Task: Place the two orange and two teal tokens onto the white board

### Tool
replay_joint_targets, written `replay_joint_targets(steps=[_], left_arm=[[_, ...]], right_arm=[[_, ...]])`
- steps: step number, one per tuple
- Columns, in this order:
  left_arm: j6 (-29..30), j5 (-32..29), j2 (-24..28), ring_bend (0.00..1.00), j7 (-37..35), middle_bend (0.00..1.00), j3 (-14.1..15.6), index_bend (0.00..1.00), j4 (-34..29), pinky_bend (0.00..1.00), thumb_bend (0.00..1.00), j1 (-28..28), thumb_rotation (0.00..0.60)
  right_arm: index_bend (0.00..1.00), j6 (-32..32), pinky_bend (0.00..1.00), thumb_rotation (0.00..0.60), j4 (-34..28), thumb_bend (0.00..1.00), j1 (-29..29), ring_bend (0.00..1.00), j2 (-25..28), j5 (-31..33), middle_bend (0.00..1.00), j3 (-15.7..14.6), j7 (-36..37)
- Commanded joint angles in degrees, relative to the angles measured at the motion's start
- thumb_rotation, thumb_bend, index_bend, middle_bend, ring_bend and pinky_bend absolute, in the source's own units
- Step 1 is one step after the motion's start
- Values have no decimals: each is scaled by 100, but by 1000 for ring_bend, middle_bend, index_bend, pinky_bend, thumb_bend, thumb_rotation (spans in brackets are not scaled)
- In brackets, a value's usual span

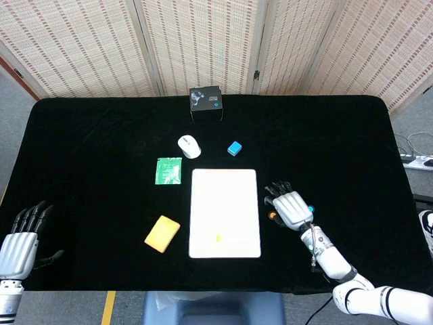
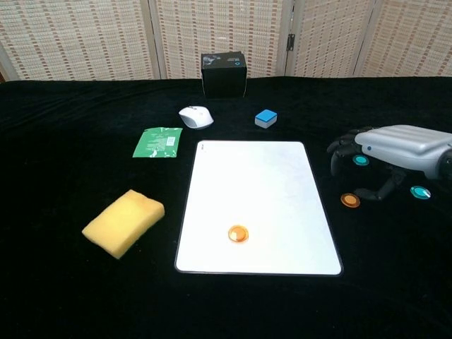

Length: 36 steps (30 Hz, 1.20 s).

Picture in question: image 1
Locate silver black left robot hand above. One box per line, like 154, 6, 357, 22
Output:
0, 200, 65, 281

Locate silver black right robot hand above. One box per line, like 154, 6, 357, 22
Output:
263, 180, 315, 233

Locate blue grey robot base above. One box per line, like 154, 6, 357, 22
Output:
141, 290, 287, 325

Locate white magnetic board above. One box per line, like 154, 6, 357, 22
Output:
187, 168, 262, 259

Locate white computer mouse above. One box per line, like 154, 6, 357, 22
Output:
177, 135, 202, 159

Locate green foil packet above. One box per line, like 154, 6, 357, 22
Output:
154, 156, 183, 186

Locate yellow sponge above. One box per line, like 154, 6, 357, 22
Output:
143, 215, 181, 254

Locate white power strip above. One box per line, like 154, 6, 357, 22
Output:
401, 154, 433, 171

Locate black cardboard box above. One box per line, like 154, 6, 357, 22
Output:
189, 85, 224, 124

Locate white black sneaker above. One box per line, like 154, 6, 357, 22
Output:
418, 209, 433, 258

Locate black tablecloth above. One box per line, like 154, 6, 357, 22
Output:
0, 94, 433, 295

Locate woven folding screen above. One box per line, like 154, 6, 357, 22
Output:
0, 0, 433, 114

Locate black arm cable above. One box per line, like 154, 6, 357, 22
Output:
306, 292, 336, 325

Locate grey floor cables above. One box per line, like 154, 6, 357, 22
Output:
394, 131, 433, 158

